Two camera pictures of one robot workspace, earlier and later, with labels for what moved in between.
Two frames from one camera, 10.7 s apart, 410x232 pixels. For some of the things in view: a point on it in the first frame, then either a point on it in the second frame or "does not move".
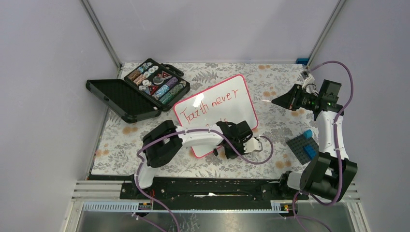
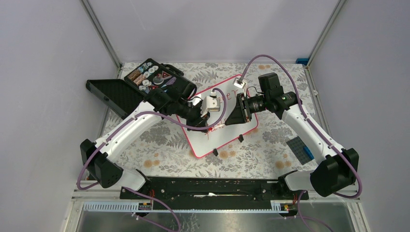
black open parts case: (151, 88) does not move
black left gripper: (229, 154) to (199, 121)
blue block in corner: (303, 61) does not move
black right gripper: (290, 100) to (240, 114)
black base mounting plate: (212, 193) does not move
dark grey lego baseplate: (297, 145) does not move
